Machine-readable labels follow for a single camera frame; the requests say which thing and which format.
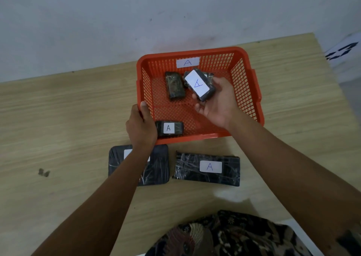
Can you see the person's left hand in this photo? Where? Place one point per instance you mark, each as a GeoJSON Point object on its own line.
{"type": "Point", "coordinates": [141, 131]}

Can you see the person's right hand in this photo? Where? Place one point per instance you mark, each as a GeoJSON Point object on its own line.
{"type": "Point", "coordinates": [221, 106]}

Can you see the person's left thumb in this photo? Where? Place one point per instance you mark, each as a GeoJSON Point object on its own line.
{"type": "Point", "coordinates": [146, 110]}

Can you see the person's right thumb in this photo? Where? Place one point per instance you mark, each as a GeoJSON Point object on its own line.
{"type": "Point", "coordinates": [221, 81]}

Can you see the black block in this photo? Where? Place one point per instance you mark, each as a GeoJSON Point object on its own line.
{"type": "Point", "coordinates": [174, 85]}
{"type": "Point", "coordinates": [198, 85]}
{"type": "Point", "coordinates": [177, 128]}

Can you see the orange plastic mesh basket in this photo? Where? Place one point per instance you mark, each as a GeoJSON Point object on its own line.
{"type": "Point", "coordinates": [245, 95]}

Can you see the person's left forearm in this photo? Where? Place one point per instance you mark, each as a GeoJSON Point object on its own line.
{"type": "Point", "coordinates": [107, 199]}

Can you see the person's right forearm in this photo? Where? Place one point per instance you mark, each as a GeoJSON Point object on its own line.
{"type": "Point", "coordinates": [287, 171]}

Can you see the black wrapped block, small label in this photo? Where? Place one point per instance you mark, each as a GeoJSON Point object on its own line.
{"type": "Point", "coordinates": [177, 128]}

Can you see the black wrapped block, no label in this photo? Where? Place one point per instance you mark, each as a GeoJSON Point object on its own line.
{"type": "Point", "coordinates": [174, 85]}

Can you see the rounded flat black wrapped package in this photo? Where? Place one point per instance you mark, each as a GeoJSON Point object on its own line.
{"type": "Point", "coordinates": [159, 165]}

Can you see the rectangular flat black wrapped package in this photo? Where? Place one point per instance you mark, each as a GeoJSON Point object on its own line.
{"type": "Point", "coordinates": [189, 168]}

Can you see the small dark scrap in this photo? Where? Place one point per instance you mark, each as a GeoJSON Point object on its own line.
{"type": "Point", "coordinates": [43, 173]}

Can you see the white sheet with black print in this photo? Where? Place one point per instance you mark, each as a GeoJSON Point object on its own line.
{"type": "Point", "coordinates": [342, 49]}

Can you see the person's patterned dark shirt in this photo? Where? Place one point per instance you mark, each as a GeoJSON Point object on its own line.
{"type": "Point", "coordinates": [231, 236]}

